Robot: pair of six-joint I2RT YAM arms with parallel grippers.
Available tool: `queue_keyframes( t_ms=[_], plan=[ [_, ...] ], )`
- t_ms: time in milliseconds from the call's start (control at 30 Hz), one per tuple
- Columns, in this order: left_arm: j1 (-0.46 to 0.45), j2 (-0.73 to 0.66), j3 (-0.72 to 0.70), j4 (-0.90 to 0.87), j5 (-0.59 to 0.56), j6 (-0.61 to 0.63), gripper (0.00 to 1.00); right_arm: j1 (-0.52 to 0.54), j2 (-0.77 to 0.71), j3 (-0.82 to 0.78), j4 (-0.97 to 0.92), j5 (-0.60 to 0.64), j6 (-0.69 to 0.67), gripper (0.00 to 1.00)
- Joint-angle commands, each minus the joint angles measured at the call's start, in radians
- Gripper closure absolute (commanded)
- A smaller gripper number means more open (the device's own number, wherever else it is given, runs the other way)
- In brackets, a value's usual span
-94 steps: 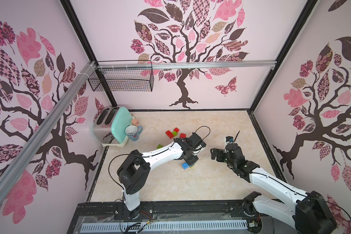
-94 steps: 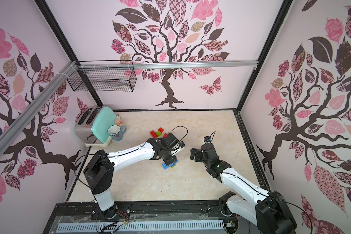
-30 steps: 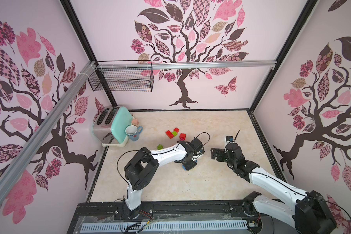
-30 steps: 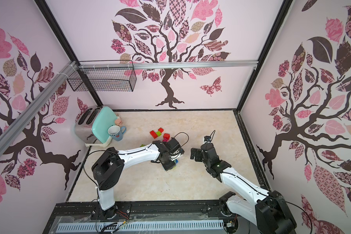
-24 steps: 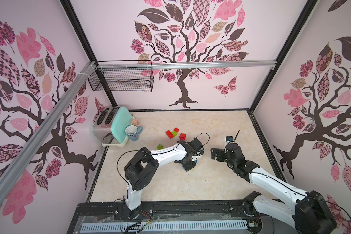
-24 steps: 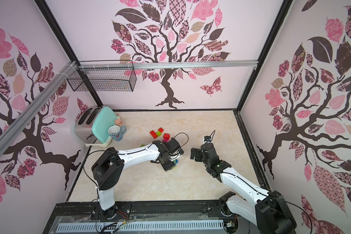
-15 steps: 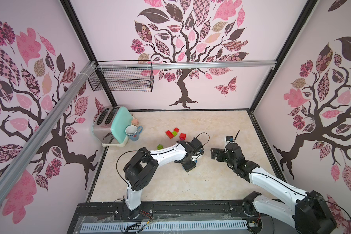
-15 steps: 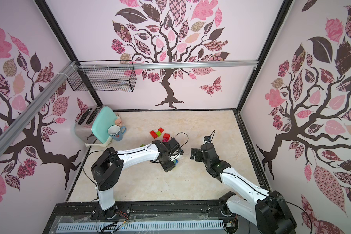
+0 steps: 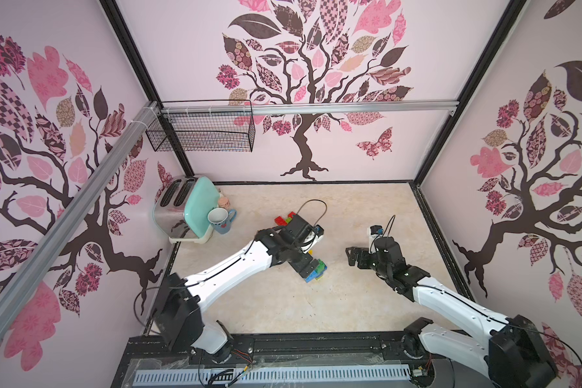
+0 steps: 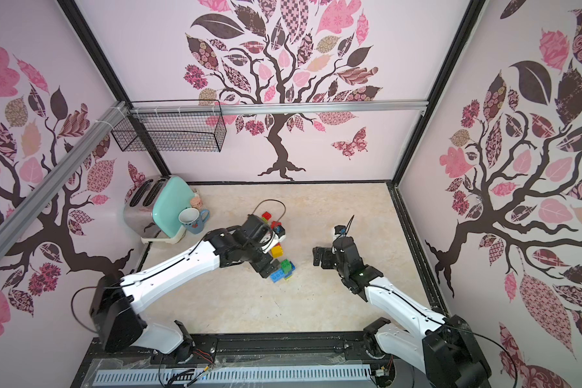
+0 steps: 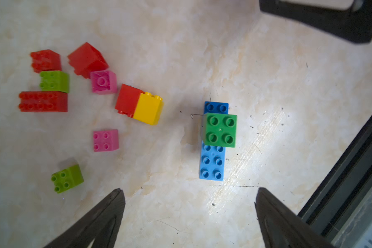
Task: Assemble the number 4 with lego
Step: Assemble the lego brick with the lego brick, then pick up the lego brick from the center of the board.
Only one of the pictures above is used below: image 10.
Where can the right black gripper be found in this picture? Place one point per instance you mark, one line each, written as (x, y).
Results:
(327, 257)

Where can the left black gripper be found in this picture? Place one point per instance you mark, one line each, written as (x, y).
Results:
(259, 266)

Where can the blue long lego brick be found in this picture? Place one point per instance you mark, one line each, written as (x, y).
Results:
(280, 274)

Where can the green lego brick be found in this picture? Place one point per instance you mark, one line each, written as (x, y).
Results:
(286, 266)

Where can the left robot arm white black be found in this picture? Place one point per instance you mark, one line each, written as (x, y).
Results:
(118, 305)

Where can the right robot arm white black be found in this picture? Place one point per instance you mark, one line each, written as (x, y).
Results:
(444, 349)

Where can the yellow lego brick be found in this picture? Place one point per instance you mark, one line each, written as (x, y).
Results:
(277, 251)

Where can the blue floral mug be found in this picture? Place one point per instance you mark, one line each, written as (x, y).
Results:
(194, 220)

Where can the pink patterned small jar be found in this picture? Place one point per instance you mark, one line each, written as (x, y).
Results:
(196, 202)

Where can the mint green toaster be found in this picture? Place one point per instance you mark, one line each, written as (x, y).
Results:
(152, 210)

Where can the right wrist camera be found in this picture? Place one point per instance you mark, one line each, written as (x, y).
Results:
(340, 231)

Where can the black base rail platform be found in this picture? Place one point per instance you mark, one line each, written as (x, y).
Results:
(209, 351)

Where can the white slotted cable duct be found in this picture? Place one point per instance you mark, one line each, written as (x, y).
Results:
(233, 376)

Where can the black wire basket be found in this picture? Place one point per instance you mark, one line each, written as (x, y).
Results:
(173, 126)

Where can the aluminium frame rail back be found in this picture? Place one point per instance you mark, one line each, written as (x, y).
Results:
(286, 108)

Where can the aluminium frame rail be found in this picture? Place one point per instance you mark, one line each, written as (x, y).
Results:
(286, 108)
(23, 216)

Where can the aluminium frame rail left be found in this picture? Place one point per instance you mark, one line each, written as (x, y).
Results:
(23, 216)

